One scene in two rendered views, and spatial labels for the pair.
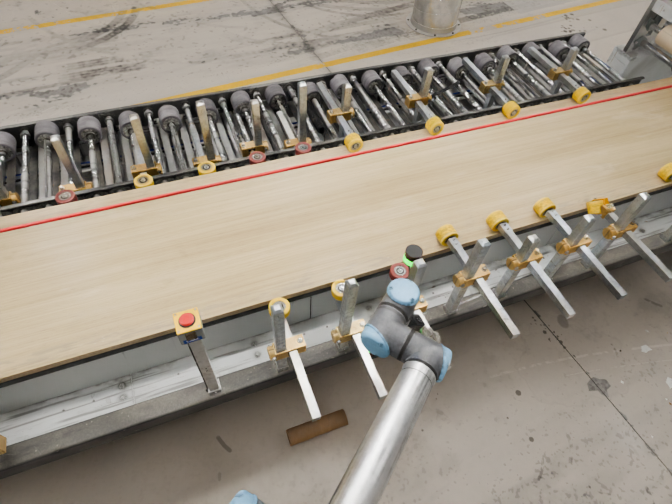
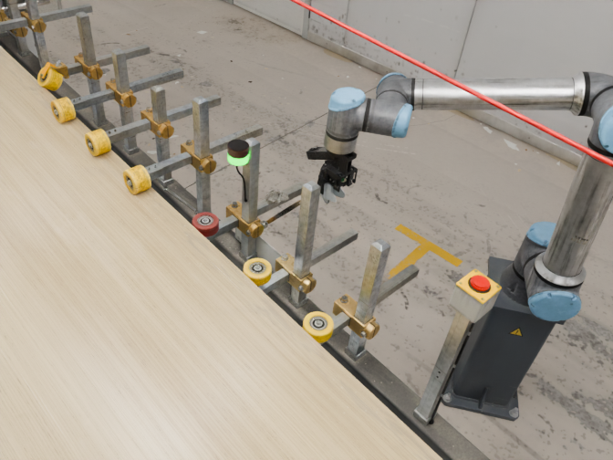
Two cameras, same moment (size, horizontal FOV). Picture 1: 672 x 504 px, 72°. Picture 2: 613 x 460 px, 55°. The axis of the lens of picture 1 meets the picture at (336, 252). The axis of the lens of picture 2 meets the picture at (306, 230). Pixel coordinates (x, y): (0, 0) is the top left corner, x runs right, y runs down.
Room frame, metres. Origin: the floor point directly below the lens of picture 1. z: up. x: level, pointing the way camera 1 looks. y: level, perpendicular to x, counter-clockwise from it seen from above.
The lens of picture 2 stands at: (1.25, 1.07, 2.09)
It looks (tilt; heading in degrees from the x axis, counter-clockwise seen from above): 42 degrees down; 249
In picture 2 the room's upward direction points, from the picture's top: 7 degrees clockwise
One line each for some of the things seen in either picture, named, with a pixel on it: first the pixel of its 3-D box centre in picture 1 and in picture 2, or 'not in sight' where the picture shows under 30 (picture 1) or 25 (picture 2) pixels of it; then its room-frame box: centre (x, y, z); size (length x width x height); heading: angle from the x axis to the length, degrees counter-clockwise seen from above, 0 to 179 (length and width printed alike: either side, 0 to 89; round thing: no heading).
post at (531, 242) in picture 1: (511, 273); (162, 146); (1.14, -0.74, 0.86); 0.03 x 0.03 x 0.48; 26
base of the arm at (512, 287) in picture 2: not in sight; (530, 277); (-0.04, -0.03, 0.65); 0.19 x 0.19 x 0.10
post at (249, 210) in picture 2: (407, 298); (249, 204); (0.93, -0.29, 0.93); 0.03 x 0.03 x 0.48; 26
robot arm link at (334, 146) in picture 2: not in sight; (341, 140); (0.69, -0.20, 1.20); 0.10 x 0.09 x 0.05; 27
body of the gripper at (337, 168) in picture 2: not in sight; (338, 165); (0.69, -0.19, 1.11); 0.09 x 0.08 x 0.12; 117
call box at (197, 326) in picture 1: (189, 326); (473, 297); (0.59, 0.40, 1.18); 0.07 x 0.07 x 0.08; 26
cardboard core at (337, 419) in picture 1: (317, 427); not in sight; (0.68, 0.00, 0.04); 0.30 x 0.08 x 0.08; 116
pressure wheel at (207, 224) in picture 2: (397, 277); (205, 233); (1.07, -0.26, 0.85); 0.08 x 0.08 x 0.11
